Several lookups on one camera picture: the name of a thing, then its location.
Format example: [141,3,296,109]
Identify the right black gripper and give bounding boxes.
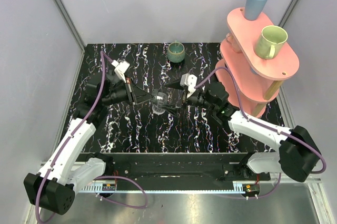
[158,76,217,117]

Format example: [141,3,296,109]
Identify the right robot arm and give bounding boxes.
[165,80,320,182]

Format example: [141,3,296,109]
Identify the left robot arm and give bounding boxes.
[24,73,152,215]

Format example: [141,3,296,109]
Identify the teal ceramic bowl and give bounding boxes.
[166,42,185,63]

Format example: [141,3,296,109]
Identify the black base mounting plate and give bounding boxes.
[105,153,270,181]

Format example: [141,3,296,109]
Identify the pink three-tier shelf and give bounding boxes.
[216,7,300,117]

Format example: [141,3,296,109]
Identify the green ceramic mug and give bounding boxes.
[254,25,288,60]

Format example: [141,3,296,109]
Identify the blue plastic cup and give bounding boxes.
[244,0,267,21]

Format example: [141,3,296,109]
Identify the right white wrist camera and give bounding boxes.
[180,73,197,98]

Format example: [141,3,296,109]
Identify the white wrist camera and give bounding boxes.
[112,60,130,83]
[180,73,197,98]

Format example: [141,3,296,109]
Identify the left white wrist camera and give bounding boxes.
[112,60,130,83]

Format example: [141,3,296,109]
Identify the aluminium rail frame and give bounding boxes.
[34,162,324,196]

